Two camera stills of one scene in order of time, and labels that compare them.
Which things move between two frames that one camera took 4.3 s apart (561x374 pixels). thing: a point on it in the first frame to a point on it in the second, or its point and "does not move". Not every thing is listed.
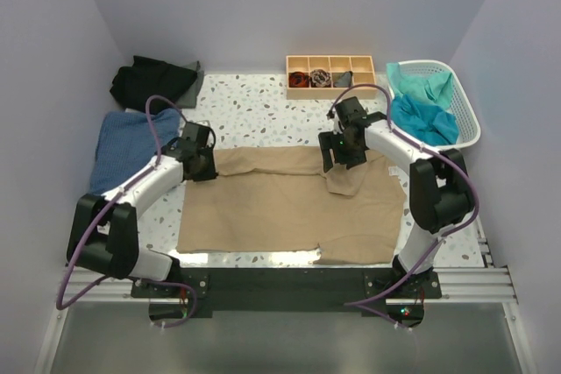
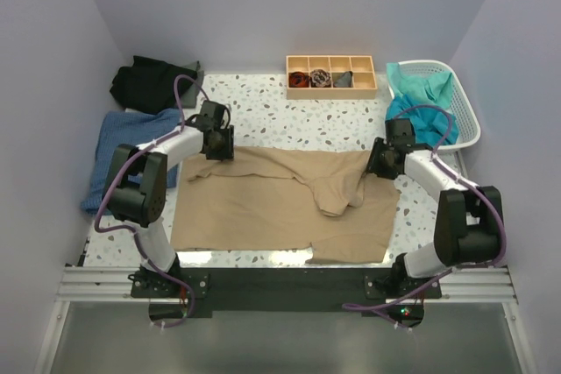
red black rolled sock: [298, 80] does not move
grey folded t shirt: [189, 98] does not move
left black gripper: [210, 173] to [227, 152]
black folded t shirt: [132, 86] does not move
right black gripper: [328, 140] to [373, 165]
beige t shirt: [281, 200] does not move
